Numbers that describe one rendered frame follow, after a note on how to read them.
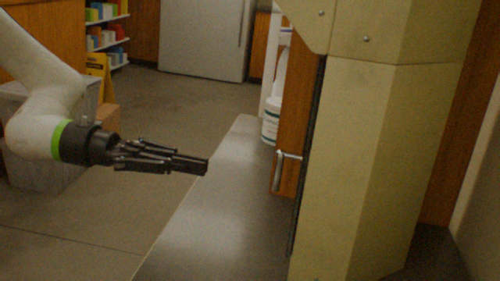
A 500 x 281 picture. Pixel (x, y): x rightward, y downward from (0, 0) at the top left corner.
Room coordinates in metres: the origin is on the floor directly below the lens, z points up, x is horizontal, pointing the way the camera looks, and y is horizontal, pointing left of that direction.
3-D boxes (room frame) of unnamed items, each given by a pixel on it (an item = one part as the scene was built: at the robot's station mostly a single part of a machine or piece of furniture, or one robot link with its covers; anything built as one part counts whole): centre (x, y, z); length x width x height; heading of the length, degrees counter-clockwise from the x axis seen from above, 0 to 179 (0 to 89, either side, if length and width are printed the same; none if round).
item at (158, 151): (0.85, 0.19, 1.14); 0.11 x 0.01 x 0.04; 86
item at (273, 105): (1.53, -0.12, 1.02); 0.13 x 0.13 x 0.15
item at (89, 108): (2.78, 1.29, 0.49); 0.60 x 0.42 x 0.33; 172
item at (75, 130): (0.86, 0.34, 1.15); 0.09 x 0.06 x 0.12; 172
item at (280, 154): (0.80, -0.09, 1.17); 0.05 x 0.03 x 0.10; 82
